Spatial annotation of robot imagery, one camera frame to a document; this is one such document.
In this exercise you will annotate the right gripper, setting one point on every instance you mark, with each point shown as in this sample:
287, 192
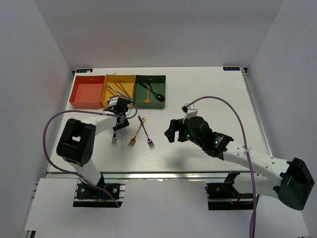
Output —
175, 126

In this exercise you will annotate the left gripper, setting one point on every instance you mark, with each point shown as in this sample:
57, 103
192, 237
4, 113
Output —
125, 124

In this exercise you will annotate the thin white chopstick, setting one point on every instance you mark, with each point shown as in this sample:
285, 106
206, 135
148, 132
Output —
118, 93

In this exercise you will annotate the purple fork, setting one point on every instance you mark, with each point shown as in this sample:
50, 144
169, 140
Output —
149, 141

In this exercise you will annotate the orange spoon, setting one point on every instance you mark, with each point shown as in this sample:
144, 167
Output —
147, 100

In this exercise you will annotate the black spoon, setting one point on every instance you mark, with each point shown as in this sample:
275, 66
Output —
161, 96

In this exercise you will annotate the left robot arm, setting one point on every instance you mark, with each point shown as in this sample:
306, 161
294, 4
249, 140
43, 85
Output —
77, 142

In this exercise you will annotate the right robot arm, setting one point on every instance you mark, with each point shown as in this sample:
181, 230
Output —
288, 181

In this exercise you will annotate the yellow paper box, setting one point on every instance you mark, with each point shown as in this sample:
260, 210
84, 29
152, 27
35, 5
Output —
126, 81

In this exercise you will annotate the dark green paper box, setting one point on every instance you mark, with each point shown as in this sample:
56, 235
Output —
158, 83

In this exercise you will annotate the red paper box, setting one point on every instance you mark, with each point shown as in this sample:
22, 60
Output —
87, 92

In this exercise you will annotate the gold fork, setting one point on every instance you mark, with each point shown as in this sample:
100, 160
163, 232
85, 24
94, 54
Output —
134, 139

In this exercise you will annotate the left blue table label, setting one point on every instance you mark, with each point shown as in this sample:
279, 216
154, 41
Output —
84, 70

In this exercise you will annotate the blue table label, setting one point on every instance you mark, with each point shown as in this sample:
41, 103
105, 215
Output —
84, 70
231, 68

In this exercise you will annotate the right blue table label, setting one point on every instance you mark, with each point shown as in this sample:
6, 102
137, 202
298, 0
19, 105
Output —
231, 68

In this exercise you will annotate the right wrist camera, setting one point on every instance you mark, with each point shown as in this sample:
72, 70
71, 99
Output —
190, 111

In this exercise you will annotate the green handled silver fork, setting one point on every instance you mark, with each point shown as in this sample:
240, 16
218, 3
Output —
114, 140

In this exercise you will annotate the aluminium table front rail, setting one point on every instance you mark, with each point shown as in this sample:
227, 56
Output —
167, 175

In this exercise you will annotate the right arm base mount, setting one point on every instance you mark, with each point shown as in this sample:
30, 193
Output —
222, 196

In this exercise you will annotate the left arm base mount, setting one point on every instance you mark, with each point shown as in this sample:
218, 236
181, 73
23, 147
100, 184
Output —
88, 197

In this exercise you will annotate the aluminium table side rail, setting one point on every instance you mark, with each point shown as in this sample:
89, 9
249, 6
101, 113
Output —
255, 110

